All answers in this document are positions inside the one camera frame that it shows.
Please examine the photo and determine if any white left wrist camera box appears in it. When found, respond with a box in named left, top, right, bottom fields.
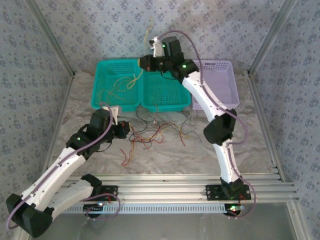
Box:
left=106, top=105, right=121, bottom=125

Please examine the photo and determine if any aluminium corner post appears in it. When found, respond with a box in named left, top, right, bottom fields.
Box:
left=246, top=0, right=300, bottom=77
left=24, top=0, right=76, bottom=77

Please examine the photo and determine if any teal perforated plastic basket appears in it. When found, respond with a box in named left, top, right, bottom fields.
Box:
left=140, top=69, right=192, bottom=113
left=89, top=59, right=144, bottom=113

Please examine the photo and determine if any aluminium side rail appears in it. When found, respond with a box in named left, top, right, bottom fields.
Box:
left=246, top=71, right=312, bottom=240
left=14, top=72, right=76, bottom=240

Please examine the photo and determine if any black electronics board with LED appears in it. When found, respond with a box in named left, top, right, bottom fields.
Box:
left=83, top=202, right=105, bottom=218
left=224, top=203, right=245, bottom=218

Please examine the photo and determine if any lilac perforated plastic basket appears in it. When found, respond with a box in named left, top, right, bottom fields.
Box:
left=191, top=59, right=241, bottom=111

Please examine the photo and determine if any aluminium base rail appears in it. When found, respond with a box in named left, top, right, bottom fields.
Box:
left=62, top=173, right=300, bottom=204

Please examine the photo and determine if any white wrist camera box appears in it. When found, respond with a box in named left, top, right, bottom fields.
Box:
left=106, top=105, right=121, bottom=125
left=149, top=36, right=165, bottom=58

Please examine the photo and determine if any white slotted cable duct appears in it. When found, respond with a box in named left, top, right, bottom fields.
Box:
left=63, top=203, right=242, bottom=215

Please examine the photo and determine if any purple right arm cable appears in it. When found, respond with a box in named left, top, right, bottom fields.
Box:
left=158, top=29, right=258, bottom=221

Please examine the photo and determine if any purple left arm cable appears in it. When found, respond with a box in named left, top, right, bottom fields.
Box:
left=6, top=101, right=122, bottom=231

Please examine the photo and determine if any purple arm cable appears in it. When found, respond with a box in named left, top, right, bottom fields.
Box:
left=158, top=29, right=258, bottom=221
left=6, top=101, right=122, bottom=231

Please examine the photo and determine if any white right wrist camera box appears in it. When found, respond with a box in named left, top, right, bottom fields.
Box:
left=149, top=36, right=165, bottom=58

